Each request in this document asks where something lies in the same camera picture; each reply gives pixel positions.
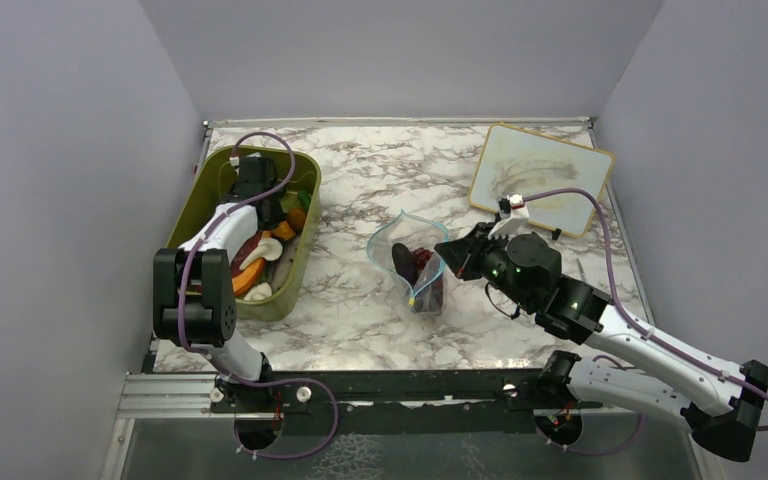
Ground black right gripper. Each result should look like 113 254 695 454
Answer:
436 221 535 311

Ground red toy grapes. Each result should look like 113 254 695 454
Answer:
412 248 433 272

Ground clear zip top bag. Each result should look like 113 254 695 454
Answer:
366 211 449 319

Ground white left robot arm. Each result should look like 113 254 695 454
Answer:
152 156 286 411

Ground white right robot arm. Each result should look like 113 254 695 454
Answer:
434 223 768 462

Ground olive green plastic bin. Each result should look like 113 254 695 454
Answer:
166 146 321 322

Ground small green toy pepper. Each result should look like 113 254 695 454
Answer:
297 190 312 212

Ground small orange toy fruit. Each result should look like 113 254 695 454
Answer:
286 207 307 233

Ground red toy meat slice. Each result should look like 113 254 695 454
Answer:
230 231 263 277

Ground white toy mushroom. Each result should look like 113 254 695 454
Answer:
239 237 283 271

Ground orange toy pumpkin slice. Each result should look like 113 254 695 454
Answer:
232 232 271 297

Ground yellow framed whiteboard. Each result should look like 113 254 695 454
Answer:
468 123 615 237

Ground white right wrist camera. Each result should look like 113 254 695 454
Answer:
488 194 530 240

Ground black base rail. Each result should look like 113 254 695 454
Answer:
210 368 585 438

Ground aluminium frame rail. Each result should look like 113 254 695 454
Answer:
99 372 226 480

